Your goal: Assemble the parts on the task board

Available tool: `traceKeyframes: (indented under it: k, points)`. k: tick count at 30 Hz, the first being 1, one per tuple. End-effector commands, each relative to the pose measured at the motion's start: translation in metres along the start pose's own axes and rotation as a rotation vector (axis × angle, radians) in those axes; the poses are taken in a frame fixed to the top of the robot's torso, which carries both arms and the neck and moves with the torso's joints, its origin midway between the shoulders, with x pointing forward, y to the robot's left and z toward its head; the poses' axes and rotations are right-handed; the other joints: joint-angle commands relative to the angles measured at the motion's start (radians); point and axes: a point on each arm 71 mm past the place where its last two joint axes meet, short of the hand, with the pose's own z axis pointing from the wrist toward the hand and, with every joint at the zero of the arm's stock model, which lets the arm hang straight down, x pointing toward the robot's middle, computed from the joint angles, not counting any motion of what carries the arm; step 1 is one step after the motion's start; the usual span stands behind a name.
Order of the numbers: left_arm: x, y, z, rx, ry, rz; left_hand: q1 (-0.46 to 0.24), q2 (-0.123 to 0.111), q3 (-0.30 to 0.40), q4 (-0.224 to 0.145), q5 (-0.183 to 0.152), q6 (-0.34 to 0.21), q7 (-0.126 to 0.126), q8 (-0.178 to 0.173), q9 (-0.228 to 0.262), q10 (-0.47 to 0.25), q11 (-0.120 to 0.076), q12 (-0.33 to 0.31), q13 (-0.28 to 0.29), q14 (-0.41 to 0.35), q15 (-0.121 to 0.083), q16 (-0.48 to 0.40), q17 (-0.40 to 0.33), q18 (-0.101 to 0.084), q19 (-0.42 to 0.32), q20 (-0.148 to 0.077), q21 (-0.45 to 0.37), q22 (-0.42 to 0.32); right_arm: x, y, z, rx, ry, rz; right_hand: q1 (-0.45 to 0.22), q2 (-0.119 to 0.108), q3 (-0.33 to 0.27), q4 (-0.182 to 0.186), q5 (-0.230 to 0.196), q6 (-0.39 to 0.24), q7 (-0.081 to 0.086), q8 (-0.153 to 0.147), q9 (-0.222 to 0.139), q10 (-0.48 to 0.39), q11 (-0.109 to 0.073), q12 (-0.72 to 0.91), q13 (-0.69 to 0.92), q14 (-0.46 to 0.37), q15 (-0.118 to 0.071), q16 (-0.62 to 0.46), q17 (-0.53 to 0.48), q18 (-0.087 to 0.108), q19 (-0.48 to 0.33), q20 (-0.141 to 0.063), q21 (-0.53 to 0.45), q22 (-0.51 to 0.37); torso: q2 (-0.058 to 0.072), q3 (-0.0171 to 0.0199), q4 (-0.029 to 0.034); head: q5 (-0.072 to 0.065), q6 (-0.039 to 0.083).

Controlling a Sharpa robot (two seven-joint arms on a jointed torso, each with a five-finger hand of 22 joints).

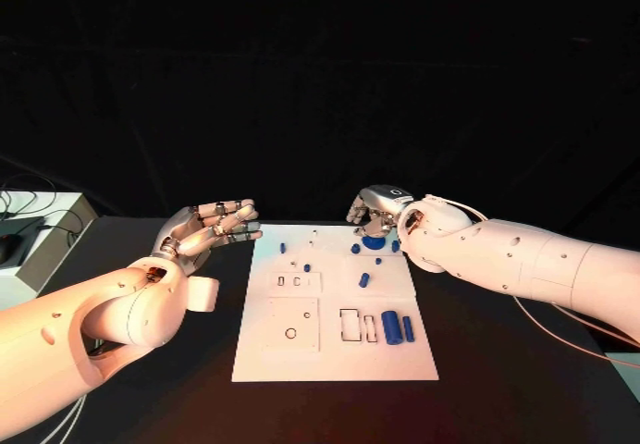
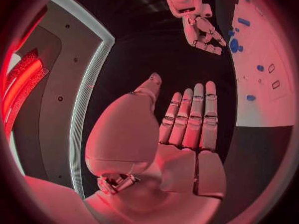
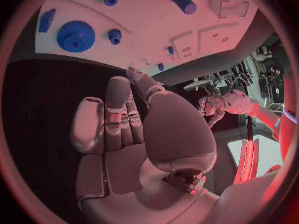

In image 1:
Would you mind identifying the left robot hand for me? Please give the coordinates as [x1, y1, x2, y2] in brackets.
[149, 198, 263, 275]

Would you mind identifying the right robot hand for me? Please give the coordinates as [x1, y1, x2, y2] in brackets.
[346, 184, 416, 239]

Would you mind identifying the white task board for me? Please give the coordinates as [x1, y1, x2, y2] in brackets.
[230, 223, 439, 383]

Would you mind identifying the white desk with laptop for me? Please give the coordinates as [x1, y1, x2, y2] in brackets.
[0, 173, 98, 312]

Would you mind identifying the large blue cylinder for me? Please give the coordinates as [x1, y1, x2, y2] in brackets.
[380, 310, 403, 346]

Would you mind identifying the white cable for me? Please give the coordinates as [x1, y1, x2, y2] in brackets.
[511, 295, 640, 369]
[433, 195, 488, 223]
[40, 393, 89, 444]

